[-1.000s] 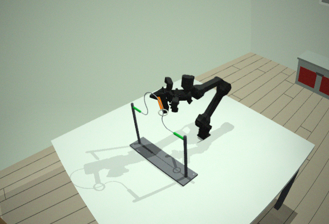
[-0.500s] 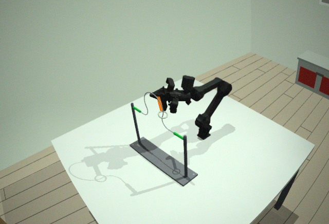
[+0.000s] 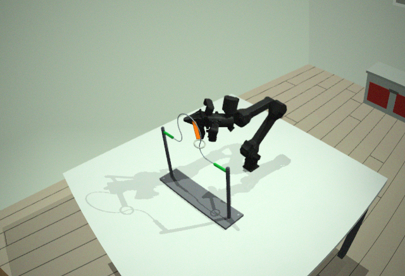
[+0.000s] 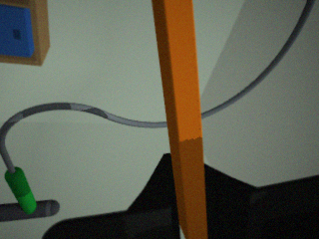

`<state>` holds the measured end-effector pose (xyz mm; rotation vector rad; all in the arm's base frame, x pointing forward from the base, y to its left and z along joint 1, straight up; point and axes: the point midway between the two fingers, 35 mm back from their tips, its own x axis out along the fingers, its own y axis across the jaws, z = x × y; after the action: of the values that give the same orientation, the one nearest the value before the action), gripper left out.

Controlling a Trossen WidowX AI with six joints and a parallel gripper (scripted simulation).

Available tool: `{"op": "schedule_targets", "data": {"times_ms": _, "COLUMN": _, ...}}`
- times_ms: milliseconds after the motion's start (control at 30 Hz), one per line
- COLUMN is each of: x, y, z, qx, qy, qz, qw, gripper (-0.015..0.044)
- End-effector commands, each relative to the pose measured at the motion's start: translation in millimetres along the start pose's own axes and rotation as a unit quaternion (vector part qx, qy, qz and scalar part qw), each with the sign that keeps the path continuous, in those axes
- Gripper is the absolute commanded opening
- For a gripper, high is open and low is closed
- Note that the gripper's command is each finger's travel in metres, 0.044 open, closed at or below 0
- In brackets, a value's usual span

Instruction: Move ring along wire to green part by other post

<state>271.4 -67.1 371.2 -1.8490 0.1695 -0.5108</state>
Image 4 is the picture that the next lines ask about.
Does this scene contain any grey wire rig with two posts on flat base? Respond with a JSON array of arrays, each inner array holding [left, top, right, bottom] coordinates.
[[0, 0, 316, 222]]

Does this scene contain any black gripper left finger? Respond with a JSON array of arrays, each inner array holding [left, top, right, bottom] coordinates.
[[42, 153, 180, 239]]

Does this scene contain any orange bar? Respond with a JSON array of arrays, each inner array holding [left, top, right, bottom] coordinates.
[[152, 0, 208, 239]]

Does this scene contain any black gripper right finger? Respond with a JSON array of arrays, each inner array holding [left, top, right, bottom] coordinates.
[[204, 164, 319, 239]]

